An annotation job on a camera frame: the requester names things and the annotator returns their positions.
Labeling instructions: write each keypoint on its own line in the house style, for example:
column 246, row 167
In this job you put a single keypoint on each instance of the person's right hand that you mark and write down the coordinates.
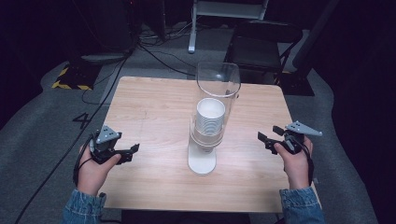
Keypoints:
column 295, row 168

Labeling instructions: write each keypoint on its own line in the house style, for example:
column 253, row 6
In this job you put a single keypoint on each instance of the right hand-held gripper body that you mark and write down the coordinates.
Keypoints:
column 295, row 137

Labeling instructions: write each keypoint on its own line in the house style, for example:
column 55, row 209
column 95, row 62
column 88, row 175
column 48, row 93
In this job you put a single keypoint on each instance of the black yellow striped floor plate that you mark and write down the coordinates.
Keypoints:
column 77, row 76

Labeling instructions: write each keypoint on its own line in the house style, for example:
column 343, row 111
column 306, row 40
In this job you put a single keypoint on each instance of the stack of white paper cups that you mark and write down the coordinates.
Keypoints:
column 210, row 118

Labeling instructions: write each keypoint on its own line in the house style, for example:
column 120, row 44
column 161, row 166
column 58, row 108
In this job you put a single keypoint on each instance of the dark slanted pole with base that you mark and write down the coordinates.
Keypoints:
column 311, row 40

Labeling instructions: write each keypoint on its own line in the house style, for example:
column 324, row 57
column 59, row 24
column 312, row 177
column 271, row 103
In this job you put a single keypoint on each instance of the grey flat stand base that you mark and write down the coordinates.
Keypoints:
column 104, row 58

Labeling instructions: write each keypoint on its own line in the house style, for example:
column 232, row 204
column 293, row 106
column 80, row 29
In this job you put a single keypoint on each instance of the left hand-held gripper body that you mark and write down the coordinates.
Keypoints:
column 105, row 148

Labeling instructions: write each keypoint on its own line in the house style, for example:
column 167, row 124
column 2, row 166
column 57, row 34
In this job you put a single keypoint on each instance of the clear tube cup dispenser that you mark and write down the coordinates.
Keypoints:
column 201, row 162

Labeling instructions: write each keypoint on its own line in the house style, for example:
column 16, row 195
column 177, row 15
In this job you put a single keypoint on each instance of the person's left hand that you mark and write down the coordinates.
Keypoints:
column 93, row 172

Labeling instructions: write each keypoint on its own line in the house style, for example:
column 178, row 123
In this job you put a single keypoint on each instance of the white metal stand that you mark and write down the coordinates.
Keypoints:
column 193, row 34

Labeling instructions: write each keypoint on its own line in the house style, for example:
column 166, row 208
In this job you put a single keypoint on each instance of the black chair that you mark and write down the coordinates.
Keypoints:
column 258, row 49

